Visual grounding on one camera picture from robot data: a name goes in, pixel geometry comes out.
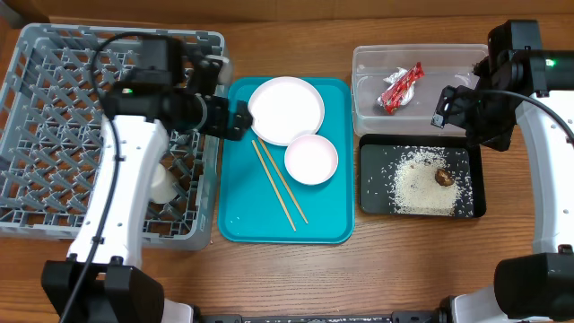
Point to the wooden chopstick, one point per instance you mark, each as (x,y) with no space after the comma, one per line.
(279,173)
(273,185)

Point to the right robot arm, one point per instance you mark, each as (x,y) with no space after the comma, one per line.
(522,85)

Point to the teal plastic tray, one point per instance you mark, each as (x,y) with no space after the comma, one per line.
(248,208)

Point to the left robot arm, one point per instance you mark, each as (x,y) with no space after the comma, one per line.
(170,89)

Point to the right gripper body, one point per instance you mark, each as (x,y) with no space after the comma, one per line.
(447,108)

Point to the large white plate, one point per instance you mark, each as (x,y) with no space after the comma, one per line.
(285,108)

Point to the pink small bowl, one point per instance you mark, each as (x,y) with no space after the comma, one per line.
(311,159)

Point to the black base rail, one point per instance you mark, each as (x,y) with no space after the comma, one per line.
(406,316)

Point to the red snack wrapper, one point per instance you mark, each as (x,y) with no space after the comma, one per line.
(392,96)

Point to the brown food chunk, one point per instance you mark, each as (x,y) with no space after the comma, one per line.
(443,178)

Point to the white paper cup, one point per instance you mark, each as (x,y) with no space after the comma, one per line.
(162,190)

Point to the grey dishwasher rack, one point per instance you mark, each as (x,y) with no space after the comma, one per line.
(51,142)

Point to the pile of rice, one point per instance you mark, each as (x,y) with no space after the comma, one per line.
(400,179)

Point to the black waste tray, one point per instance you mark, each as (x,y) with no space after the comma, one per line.
(474,152)

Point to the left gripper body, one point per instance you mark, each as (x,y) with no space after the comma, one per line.
(213,123)

